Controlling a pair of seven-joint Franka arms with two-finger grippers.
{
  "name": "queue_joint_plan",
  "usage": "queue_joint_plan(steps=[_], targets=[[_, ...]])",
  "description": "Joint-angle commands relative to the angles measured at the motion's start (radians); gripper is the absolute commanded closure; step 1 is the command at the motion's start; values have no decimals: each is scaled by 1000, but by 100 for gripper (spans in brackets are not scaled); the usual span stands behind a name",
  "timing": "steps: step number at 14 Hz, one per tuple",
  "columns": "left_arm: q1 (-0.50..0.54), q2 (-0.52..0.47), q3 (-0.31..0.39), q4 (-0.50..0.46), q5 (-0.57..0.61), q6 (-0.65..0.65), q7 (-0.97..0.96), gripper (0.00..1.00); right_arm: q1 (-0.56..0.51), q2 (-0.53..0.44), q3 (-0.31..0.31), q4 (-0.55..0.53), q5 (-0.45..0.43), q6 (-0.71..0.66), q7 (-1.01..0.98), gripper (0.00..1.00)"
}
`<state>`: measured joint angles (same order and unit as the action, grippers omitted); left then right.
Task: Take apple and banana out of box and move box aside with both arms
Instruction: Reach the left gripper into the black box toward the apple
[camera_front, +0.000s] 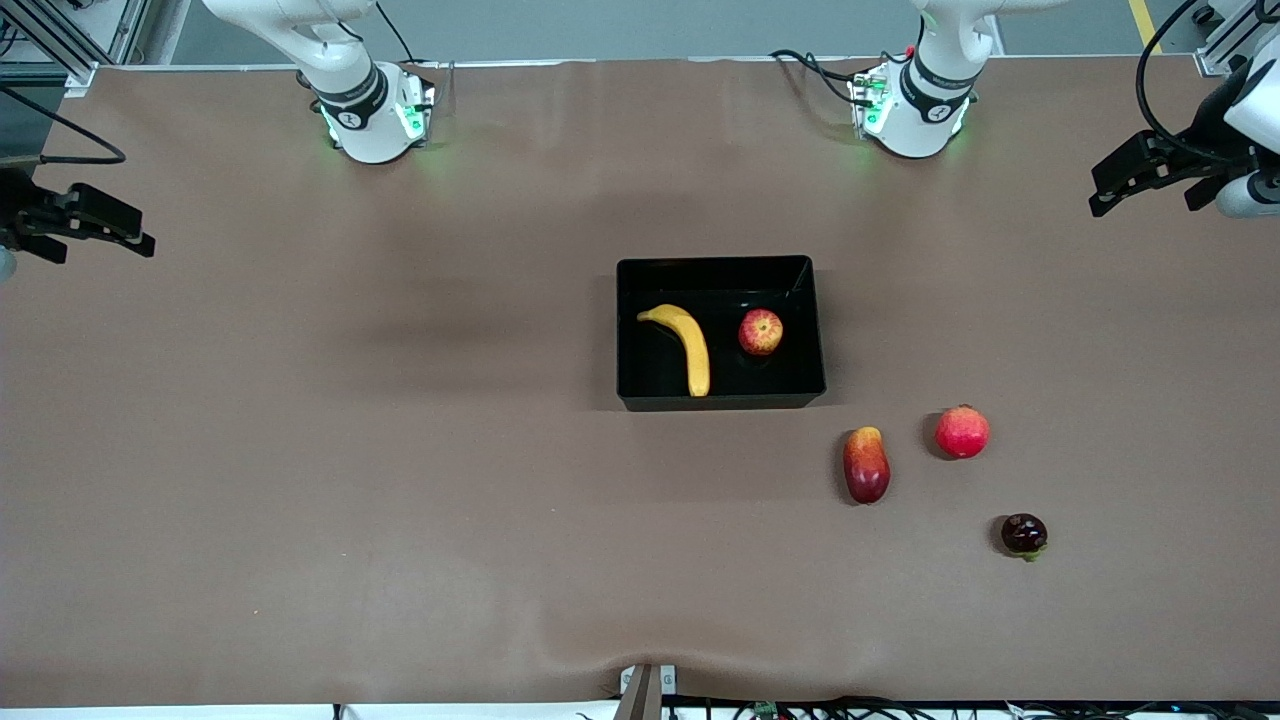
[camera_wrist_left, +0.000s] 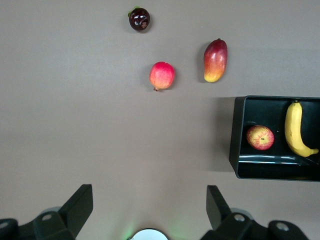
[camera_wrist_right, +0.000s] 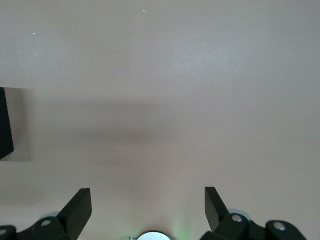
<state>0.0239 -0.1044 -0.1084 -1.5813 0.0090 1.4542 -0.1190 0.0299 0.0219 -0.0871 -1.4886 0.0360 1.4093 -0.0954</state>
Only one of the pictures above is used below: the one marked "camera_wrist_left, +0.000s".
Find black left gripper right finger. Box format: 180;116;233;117
199;184;270;240

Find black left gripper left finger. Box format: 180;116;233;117
32;184;94;240

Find black plastic box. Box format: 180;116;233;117
228;94;320;182

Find red yellow striped apple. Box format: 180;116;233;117
246;124;275;151

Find yellow banana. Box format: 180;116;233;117
284;100;320;158

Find red pomegranate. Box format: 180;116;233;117
148;61;176;92

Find red yellow mango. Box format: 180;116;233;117
203;37;229;83

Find dark purple mangosteen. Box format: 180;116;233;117
127;6;151;33

